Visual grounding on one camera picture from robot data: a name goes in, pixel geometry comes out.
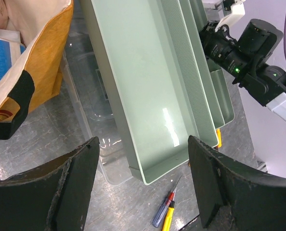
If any green toolbox with clear lid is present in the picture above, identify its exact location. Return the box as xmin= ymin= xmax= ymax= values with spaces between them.
xmin=61 ymin=0 xmax=234 ymax=185

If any orange handled chisel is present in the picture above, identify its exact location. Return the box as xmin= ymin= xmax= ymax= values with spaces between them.
xmin=216 ymin=129 xmax=222 ymax=148

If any orange tote bag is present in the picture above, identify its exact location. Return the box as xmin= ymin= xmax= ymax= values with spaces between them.
xmin=0 ymin=0 xmax=74 ymax=140

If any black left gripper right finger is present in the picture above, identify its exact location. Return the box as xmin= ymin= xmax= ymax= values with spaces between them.
xmin=188 ymin=136 xmax=286 ymax=231

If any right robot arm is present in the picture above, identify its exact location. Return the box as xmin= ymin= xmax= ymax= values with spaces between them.
xmin=184 ymin=19 xmax=286 ymax=231

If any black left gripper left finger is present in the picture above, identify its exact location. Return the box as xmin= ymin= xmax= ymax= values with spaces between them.
xmin=0 ymin=137 xmax=100 ymax=231

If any blue white packet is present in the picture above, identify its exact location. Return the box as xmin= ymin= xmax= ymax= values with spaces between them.
xmin=0 ymin=29 xmax=26 ymax=80

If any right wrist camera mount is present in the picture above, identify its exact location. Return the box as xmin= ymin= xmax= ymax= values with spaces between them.
xmin=215 ymin=0 xmax=246 ymax=32

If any yellow handled screwdriver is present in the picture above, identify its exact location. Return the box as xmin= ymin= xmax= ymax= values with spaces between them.
xmin=162 ymin=201 xmax=175 ymax=231

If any blue handled screwdriver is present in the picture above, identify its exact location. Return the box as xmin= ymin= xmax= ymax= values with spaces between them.
xmin=152 ymin=176 xmax=181 ymax=228

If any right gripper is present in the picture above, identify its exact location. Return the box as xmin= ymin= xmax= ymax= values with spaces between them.
xmin=199 ymin=19 xmax=284 ymax=81

